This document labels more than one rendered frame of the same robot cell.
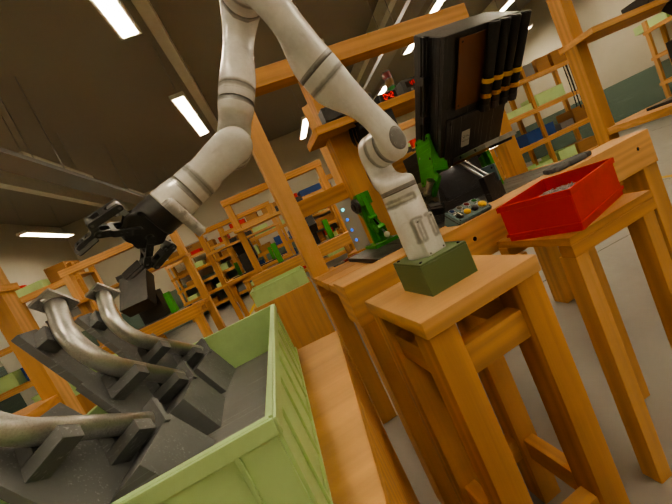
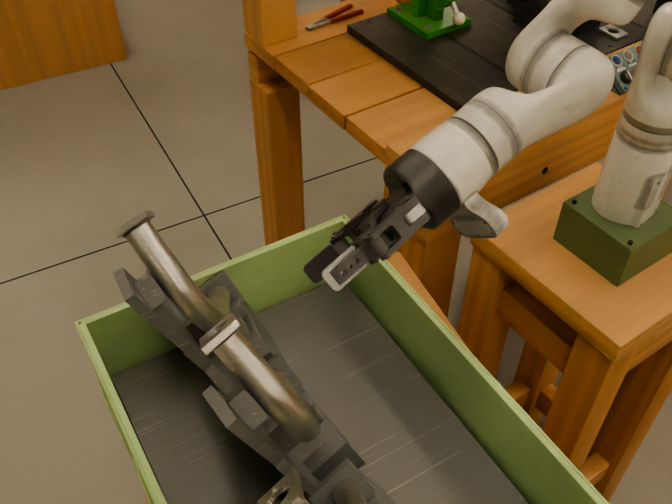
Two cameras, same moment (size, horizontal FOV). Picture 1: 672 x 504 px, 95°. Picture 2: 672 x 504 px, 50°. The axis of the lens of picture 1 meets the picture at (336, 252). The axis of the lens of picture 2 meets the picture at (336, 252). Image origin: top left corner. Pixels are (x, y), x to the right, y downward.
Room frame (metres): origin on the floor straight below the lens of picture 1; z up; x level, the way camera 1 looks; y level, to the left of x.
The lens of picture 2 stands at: (0.12, 0.53, 1.69)
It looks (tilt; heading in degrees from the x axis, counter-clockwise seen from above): 44 degrees down; 339
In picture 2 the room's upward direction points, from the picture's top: straight up
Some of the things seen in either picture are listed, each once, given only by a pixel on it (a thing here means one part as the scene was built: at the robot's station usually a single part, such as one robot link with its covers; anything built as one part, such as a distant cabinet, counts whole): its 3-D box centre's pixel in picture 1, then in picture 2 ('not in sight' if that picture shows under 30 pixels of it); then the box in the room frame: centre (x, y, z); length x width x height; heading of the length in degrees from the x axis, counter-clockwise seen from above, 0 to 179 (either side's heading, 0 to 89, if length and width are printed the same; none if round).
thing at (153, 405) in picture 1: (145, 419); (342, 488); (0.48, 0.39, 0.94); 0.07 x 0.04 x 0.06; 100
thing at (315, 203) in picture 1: (397, 167); not in sight; (1.84, -0.54, 1.23); 1.30 x 0.05 x 0.09; 103
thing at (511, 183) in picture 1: (459, 211); (582, 2); (1.48, -0.62, 0.89); 1.10 x 0.42 x 0.02; 103
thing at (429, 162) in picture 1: (431, 158); not in sight; (1.40, -0.57, 1.17); 0.13 x 0.12 x 0.20; 103
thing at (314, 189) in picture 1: (288, 240); not in sight; (8.35, 1.03, 1.12); 3.01 x 0.54 x 2.24; 98
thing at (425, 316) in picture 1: (440, 287); (604, 250); (0.78, -0.21, 0.83); 0.32 x 0.32 x 0.04; 14
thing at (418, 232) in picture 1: (412, 222); (637, 163); (0.78, -0.21, 1.02); 0.09 x 0.09 x 0.17; 23
